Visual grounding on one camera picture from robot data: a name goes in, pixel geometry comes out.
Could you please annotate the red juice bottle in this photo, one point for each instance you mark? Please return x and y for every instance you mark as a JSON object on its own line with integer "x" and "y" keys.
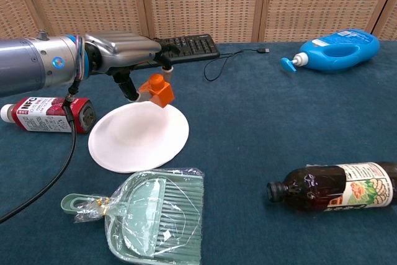
{"x": 40, "y": 116}

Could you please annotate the green dustpan in plastic wrap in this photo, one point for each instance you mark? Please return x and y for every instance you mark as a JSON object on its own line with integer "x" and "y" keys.
{"x": 161, "y": 215}

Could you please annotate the white round plate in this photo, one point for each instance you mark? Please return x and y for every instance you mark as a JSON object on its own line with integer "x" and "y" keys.
{"x": 139, "y": 141}

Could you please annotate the orange plastic block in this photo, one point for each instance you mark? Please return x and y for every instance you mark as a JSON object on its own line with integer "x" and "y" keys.
{"x": 159, "y": 91}

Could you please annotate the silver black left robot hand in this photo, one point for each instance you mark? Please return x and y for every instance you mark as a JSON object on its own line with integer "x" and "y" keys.
{"x": 124, "y": 47}

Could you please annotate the black computer keyboard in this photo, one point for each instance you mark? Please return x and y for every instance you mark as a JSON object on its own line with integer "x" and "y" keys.
{"x": 198, "y": 47}

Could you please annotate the woven folding screen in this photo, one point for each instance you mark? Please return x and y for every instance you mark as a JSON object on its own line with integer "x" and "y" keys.
{"x": 198, "y": 1}

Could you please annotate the blue table cloth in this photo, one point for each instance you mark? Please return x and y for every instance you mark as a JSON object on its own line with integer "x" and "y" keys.
{"x": 248, "y": 122}

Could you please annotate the dark brown labelled bottle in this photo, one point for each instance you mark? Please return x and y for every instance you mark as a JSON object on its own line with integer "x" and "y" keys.
{"x": 319, "y": 189}

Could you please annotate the blue detergent jug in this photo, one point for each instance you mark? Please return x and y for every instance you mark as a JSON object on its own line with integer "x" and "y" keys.
{"x": 338, "y": 52}

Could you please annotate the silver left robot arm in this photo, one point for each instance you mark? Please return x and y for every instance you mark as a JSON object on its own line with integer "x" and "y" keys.
{"x": 31, "y": 63}

